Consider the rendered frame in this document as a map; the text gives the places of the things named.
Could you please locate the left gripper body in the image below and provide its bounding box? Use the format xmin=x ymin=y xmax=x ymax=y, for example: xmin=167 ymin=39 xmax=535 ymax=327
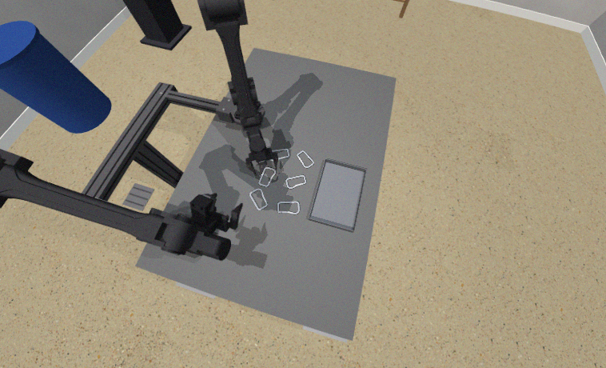
xmin=245 ymin=148 xmax=278 ymax=164

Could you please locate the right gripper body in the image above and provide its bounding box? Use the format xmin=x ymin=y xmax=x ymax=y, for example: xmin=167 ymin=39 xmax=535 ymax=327
xmin=202 ymin=206 xmax=237 ymax=234

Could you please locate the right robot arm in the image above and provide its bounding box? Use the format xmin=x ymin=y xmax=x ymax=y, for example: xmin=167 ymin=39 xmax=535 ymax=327
xmin=0 ymin=149 xmax=231 ymax=261

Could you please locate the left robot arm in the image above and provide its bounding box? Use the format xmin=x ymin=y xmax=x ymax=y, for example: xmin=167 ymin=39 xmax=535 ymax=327
xmin=197 ymin=0 xmax=268 ymax=166

